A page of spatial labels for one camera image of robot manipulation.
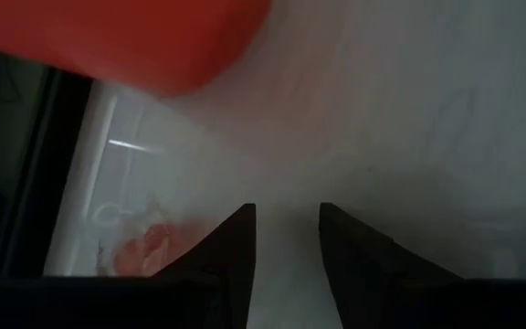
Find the orange candy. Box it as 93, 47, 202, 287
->
97, 200, 209, 279

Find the orange bucket jagged-mouth face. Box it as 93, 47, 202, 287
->
0, 0, 273, 100

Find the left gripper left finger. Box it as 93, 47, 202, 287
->
0, 203, 258, 329

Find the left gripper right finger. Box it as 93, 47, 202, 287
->
319, 203, 526, 329

